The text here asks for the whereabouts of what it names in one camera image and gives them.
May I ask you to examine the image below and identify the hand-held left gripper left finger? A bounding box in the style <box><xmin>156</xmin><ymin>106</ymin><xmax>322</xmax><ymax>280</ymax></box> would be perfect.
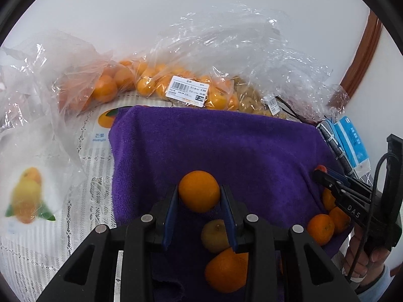
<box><xmin>36</xmin><ymin>184</ymin><xmax>183</xmax><ymax>302</ymax></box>

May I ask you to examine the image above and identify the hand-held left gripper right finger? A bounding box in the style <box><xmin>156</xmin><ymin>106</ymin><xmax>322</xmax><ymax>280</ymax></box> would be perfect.
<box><xmin>219</xmin><ymin>184</ymin><xmax>361</xmax><ymax>302</ymax></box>

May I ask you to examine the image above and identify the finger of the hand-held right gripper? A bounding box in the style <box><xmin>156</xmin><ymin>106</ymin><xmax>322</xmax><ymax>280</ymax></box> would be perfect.
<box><xmin>313</xmin><ymin>170</ymin><xmax>348</xmax><ymax>206</ymax></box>
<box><xmin>326</xmin><ymin>169</ymin><xmax>374</xmax><ymax>198</ymax></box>

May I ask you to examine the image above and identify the round orange tangerine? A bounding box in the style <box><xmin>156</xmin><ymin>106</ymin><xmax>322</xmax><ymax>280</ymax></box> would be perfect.
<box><xmin>306</xmin><ymin>214</ymin><xmax>335</xmax><ymax>246</ymax></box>
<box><xmin>322</xmin><ymin>188</ymin><xmax>337</xmax><ymax>211</ymax></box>
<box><xmin>205</xmin><ymin>248</ymin><xmax>249</xmax><ymax>294</ymax></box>
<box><xmin>328</xmin><ymin>207</ymin><xmax>351</xmax><ymax>235</ymax></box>
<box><xmin>178</xmin><ymin>170</ymin><xmax>221</xmax><ymax>213</ymax></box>

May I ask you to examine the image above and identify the yellow-green round fruit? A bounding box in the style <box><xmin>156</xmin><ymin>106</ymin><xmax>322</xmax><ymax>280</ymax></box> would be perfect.
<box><xmin>201</xmin><ymin>219</ymin><xmax>232</xmax><ymax>254</ymax></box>

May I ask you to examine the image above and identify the purple towel covered tray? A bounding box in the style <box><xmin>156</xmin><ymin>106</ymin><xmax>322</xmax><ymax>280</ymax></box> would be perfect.
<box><xmin>109</xmin><ymin>104</ymin><xmax>356</xmax><ymax>302</ymax></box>

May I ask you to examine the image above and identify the person's right forearm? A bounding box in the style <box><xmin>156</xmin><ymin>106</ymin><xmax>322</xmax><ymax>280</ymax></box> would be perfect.
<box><xmin>354</xmin><ymin>264</ymin><xmax>398</xmax><ymax>302</ymax></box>

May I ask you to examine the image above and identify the person's right hand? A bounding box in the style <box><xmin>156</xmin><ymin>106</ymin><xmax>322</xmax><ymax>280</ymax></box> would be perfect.
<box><xmin>343</xmin><ymin>230</ymin><xmax>389</xmax><ymax>285</ymax></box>

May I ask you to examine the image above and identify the blue tissue pack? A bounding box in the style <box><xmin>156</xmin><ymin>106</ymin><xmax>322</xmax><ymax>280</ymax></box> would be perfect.
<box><xmin>334</xmin><ymin>116</ymin><xmax>372</xmax><ymax>175</ymax></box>

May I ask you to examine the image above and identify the grey plaid cloth bag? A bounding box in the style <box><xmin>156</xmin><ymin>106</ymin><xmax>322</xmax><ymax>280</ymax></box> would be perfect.
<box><xmin>316</xmin><ymin>118</ymin><xmax>374</xmax><ymax>184</ymax></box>

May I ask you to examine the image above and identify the clear bag of brown longans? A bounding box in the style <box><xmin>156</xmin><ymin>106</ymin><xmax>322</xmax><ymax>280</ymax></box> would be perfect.
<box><xmin>234</xmin><ymin>75</ymin><xmax>285</xmax><ymax>118</ymax></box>

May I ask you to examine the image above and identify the labelled clear bag of tangerines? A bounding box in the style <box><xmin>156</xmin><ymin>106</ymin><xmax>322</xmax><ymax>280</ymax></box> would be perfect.
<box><xmin>134</xmin><ymin>60</ymin><xmax>240</xmax><ymax>111</ymax></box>

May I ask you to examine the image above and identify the clear bag of kumquats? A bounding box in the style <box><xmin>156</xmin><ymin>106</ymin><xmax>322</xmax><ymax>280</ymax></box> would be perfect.
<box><xmin>151</xmin><ymin>3</ymin><xmax>350</xmax><ymax>123</ymax></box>

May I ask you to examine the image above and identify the translucent plastic bag of oranges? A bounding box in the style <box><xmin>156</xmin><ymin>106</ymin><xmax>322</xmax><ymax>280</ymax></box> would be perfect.
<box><xmin>0</xmin><ymin>30</ymin><xmax>136</xmax><ymax>224</ymax></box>

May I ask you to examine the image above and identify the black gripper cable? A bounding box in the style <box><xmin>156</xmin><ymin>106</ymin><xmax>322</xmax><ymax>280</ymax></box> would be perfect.
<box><xmin>346</xmin><ymin>153</ymin><xmax>394</xmax><ymax>285</ymax></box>

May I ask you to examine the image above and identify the thin black cable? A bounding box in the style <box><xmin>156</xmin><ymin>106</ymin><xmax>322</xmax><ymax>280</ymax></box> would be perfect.
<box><xmin>274</xmin><ymin>96</ymin><xmax>322</xmax><ymax>125</ymax></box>

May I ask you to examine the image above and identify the brown wooden door frame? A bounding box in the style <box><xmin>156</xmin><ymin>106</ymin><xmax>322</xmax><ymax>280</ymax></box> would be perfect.
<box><xmin>340</xmin><ymin>10</ymin><xmax>383</xmax><ymax>92</ymax></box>

